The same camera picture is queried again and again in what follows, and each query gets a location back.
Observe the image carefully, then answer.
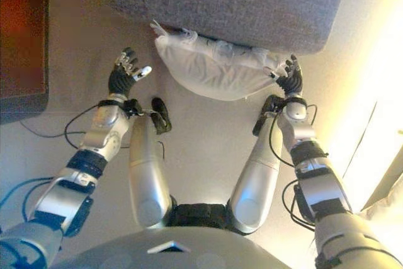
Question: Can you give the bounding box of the silver robot left leg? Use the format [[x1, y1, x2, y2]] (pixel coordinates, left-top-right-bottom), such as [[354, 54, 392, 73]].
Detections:
[[128, 97, 174, 229]]

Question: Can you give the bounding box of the grey fabric armchair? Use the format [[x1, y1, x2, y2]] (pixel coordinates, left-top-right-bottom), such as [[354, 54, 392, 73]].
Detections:
[[103, 0, 375, 57]]

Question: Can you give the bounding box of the silver robot right leg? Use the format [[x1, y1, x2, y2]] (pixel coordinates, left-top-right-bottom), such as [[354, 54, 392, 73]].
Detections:
[[225, 95, 284, 236]]

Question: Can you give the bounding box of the blue cable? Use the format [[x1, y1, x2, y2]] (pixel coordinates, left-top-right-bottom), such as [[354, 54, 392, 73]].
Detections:
[[0, 176, 55, 219]]

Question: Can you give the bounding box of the silver robot leg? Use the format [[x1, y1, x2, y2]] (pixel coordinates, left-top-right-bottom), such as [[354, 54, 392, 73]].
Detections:
[[128, 97, 174, 229], [225, 95, 284, 236]]

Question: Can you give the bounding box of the dark glossy wooden table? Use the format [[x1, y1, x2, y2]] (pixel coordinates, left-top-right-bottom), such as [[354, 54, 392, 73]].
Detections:
[[0, 0, 51, 124]]

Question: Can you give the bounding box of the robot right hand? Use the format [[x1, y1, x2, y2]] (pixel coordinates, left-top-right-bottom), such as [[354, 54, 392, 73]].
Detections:
[[263, 54, 305, 96]]

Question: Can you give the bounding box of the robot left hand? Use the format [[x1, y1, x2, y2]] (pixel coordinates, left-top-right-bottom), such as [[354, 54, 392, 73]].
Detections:
[[108, 47, 152, 96]]

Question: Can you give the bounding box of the black floor cable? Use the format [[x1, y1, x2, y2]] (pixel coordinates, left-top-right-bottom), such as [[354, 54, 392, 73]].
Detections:
[[18, 119, 86, 140]]

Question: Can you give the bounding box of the white fringed cushion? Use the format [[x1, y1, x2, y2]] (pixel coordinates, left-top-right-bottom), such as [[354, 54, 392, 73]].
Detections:
[[149, 19, 284, 102]]

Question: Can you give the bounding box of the grey robot torso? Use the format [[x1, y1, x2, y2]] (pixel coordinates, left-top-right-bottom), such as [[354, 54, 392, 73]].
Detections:
[[50, 202, 292, 269]]

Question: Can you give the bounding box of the thin black cable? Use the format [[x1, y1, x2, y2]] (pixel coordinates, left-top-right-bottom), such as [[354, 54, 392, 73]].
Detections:
[[342, 101, 378, 179]]

